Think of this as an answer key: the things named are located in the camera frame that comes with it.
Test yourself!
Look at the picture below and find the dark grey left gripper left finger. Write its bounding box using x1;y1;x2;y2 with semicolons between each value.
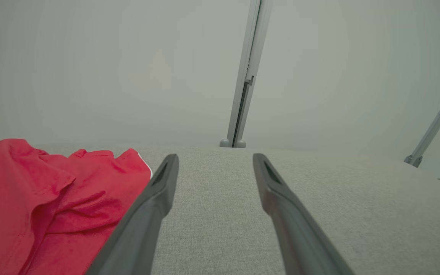
86;154;179;275

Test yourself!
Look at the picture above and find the grey double partition post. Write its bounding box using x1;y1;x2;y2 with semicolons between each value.
220;0;274;148

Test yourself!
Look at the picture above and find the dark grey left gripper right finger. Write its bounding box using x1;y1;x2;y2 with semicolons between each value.
253;153;355;275

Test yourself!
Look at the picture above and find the red white sports jersey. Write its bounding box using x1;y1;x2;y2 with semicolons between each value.
0;138;152;275

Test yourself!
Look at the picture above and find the grey slanted brace post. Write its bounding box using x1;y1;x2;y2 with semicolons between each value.
404;71;440;168

